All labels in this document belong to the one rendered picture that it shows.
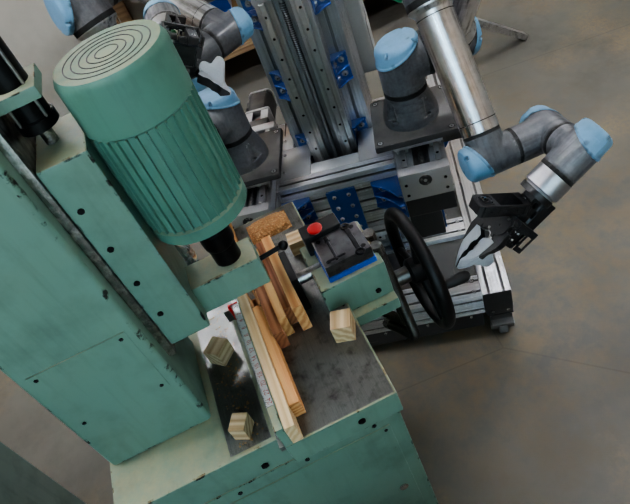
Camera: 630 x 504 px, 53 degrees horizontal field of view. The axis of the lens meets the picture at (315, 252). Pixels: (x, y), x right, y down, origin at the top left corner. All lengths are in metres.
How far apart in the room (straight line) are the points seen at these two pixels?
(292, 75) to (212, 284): 0.79
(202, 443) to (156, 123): 0.66
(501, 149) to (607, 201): 1.38
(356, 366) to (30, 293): 0.55
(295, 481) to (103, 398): 0.44
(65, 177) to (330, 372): 0.56
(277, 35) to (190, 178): 0.82
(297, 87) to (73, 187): 0.95
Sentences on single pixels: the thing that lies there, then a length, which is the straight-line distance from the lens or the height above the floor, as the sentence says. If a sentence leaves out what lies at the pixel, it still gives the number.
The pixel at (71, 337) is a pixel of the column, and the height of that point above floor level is 1.16.
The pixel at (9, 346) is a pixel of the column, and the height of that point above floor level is 1.20.
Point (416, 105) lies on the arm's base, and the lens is 1.71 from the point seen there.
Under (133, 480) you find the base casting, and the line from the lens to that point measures 1.35.
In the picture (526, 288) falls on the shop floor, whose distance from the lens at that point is 2.35.
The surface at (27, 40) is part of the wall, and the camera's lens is 4.48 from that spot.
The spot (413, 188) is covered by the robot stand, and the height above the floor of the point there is 0.72.
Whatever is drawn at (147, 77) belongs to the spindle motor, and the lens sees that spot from 0.90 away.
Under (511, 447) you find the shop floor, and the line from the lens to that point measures 2.03.
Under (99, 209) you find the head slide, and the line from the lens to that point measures 1.00.
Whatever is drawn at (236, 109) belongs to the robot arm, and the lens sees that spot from 1.75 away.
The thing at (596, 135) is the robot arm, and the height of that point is 1.05.
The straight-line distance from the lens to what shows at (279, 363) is 1.16.
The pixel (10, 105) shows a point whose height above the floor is 1.51.
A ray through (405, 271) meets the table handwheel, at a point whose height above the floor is 0.83.
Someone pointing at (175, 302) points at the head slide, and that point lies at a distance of 1.13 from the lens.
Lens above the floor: 1.83
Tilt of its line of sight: 43 degrees down
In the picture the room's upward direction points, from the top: 24 degrees counter-clockwise
